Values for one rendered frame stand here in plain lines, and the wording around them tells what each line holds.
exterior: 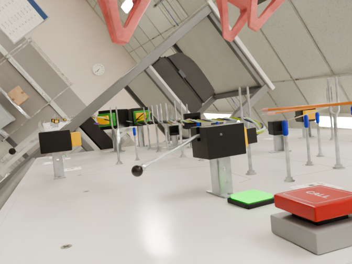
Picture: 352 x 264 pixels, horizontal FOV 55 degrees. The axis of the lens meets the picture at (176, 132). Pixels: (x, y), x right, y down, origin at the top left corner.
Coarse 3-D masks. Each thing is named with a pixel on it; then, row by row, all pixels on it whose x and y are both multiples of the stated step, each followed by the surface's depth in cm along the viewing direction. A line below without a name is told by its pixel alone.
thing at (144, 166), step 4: (192, 136) 42; (196, 136) 42; (188, 140) 42; (192, 140) 42; (180, 144) 42; (184, 144) 42; (172, 148) 41; (176, 148) 41; (168, 152) 41; (172, 152) 41; (160, 156) 40; (164, 156) 41; (152, 160) 40; (156, 160) 40; (144, 164) 40; (148, 164) 40; (144, 168) 39
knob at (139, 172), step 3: (135, 165) 39; (138, 165) 39; (132, 168) 39; (135, 168) 39; (138, 168) 39; (141, 168) 39; (132, 171) 39; (135, 171) 39; (138, 171) 39; (141, 171) 39; (135, 174) 39; (138, 174) 39; (141, 174) 39
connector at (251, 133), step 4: (248, 128) 44; (252, 128) 45; (248, 132) 44; (252, 132) 45; (256, 132) 45; (248, 136) 44; (252, 136) 45; (256, 136) 45; (248, 140) 44; (252, 140) 45; (256, 140) 45
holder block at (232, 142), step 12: (192, 132) 44; (204, 132) 41; (216, 132) 41; (228, 132) 42; (240, 132) 43; (192, 144) 44; (204, 144) 42; (216, 144) 42; (228, 144) 42; (240, 144) 43; (204, 156) 42; (216, 156) 42; (228, 156) 42
